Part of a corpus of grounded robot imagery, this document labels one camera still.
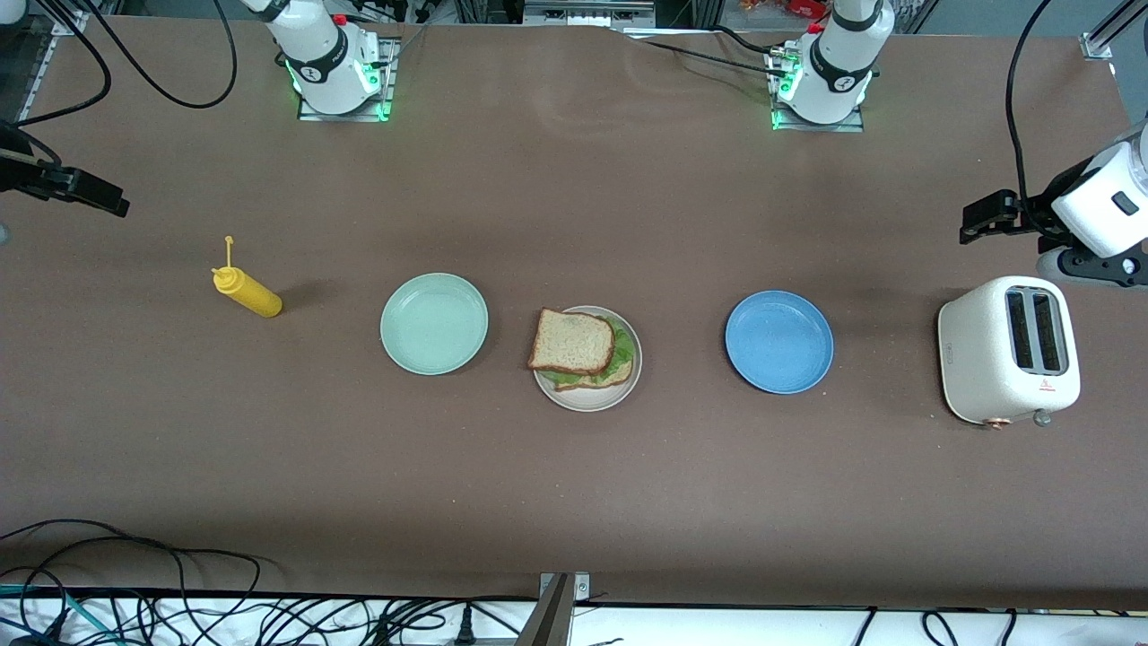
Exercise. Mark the aluminium frame rail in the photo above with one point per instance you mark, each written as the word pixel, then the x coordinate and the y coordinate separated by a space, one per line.
pixel 1103 36
pixel 40 67

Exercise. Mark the red snack packet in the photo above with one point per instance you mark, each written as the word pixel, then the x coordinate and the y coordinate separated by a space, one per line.
pixel 803 7

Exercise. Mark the cream white toaster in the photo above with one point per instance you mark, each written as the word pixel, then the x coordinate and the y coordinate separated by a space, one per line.
pixel 978 359

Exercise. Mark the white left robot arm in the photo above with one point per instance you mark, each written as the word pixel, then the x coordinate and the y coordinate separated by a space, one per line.
pixel 834 63

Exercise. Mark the black power plug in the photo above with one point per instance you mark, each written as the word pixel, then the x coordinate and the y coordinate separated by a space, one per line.
pixel 465 628

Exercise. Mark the blue plate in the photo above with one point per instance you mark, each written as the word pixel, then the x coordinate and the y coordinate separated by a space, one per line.
pixel 779 342

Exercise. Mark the mint green plate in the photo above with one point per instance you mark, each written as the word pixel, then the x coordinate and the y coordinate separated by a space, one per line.
pixel 434 324

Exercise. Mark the green lettuce leaf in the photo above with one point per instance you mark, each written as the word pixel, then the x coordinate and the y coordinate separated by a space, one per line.
pixel 621 354

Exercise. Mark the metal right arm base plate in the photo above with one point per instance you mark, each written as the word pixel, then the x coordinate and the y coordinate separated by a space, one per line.
pixel 381 99

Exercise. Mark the grey metal table bracket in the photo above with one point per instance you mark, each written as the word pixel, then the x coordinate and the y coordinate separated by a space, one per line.
pixel 552 619

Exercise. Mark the yellow mustard squeeze bottle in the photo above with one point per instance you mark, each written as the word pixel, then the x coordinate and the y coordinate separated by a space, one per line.
pixel 251 294

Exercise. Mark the brown bread slice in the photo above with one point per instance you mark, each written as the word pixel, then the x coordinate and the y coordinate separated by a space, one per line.
pixel 610 379
pixel 571 341

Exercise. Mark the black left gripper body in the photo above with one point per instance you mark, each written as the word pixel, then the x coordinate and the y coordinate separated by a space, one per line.
pixel 1031 213

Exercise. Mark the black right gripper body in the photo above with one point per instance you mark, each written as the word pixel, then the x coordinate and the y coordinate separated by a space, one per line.
pixel 20 170

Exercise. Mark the grey device box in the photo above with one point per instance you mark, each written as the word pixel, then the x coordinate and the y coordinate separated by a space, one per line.
pixel 587 11

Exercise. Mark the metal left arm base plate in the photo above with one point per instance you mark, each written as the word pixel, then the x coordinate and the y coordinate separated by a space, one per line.
pixel 856 124

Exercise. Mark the brown table cover sheet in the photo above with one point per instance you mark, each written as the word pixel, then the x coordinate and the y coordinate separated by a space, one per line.
pixel 574 502

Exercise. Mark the beige plate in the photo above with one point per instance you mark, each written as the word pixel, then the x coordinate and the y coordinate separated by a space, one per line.
pixel 587 402

